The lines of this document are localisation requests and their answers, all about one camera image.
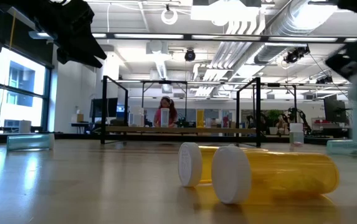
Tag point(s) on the black ceiling camera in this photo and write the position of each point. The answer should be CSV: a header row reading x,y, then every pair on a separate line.
x,y
190,55
296,54

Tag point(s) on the cardboard box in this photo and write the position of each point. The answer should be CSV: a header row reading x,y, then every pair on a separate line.
x,y
78,117

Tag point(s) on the large window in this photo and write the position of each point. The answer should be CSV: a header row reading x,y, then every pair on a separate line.
x,y
19,93

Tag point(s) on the LED light bar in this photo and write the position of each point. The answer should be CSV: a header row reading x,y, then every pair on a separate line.
x,y
302,39
228,37
148,36
100,35

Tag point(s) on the wooden shelf black metal frame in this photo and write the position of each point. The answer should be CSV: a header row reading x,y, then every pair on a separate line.
x,y
181,130

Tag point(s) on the orange medicine bottle white cap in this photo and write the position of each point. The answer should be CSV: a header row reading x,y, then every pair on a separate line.
x,y
190,165
200,118
274,174

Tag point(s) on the silver ventilation duct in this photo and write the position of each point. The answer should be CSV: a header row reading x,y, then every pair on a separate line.
x,y
293,31

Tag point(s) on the black computer monitor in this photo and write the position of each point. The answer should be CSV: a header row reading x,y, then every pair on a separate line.
x,y
111,107
334,110

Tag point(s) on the black overhead rig beam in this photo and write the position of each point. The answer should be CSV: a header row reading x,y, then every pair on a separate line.
x,y
187,36

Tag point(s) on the white bin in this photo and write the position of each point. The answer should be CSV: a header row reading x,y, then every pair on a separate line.
x,y
25,126

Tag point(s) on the teal bottle with magenta pills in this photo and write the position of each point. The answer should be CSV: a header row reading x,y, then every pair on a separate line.
x,y
225,122

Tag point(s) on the black background robot arm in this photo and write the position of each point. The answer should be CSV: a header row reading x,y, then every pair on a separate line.
x,y
293,112

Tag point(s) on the person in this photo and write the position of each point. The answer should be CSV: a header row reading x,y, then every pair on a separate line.
x,y
173,113

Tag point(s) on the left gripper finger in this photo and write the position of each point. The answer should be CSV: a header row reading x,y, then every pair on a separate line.
x,y
72,56
89,45

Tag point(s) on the background potted plant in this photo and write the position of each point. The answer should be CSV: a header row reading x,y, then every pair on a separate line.
x,y
273,115

